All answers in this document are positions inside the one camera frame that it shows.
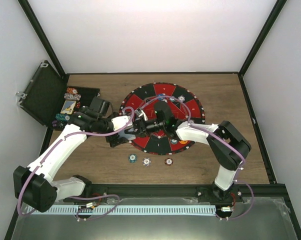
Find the blue backed card deck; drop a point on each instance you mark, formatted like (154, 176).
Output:
(127, 136)

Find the light blue slotted rail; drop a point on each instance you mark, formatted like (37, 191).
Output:
(132, 210)

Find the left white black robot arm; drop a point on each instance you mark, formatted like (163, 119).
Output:
(34, 185)

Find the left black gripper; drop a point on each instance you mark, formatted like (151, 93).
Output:
(110, 139)

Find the orange big blind button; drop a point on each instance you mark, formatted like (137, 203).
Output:
(184, 142)

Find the blue small blind button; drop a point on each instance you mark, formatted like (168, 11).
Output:
(160, 95)

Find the card box in case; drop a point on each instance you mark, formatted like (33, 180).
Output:
(68, 107)

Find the black poker case lid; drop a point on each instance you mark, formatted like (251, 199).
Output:
(44, 95)

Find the green blue chip stack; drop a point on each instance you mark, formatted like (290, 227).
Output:
(132, 158)

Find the black front mounting rail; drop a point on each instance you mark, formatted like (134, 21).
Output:
(204, 192)

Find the round red black poker mat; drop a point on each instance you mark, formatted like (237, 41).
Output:
(146, 96)

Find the chips inside case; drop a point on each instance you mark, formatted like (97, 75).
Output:
(61, 120)

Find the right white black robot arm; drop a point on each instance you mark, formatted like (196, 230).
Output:
(228, 145)

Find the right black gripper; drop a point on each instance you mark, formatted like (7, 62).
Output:
(141, 126)

